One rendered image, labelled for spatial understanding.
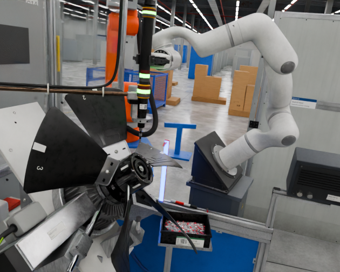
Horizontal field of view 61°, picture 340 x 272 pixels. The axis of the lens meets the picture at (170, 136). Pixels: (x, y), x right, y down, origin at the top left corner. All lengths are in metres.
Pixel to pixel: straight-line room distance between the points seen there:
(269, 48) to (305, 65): 1.56
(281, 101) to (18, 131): 1.05
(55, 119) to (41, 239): 0.31
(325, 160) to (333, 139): 1.54
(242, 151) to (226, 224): 0.37
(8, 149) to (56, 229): 0.32
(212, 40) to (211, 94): 9.05
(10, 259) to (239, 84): 7.96
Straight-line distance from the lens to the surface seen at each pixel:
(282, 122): 1.44
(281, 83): 1.32
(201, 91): 10.19
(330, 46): 2.76
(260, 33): 1.17
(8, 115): 1.12
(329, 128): 2.83
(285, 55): 1.18
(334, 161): 1.34
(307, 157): 1.32
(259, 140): 1.49
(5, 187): 1.62
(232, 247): 1.56
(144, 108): 0.99
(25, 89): 0.98
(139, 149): 1.24
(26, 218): 0.87
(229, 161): 1.56
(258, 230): 1.49
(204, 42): 1.16
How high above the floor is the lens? 1.60
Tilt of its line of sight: 16 degrees down
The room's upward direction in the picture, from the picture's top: 6 degrees clockwise
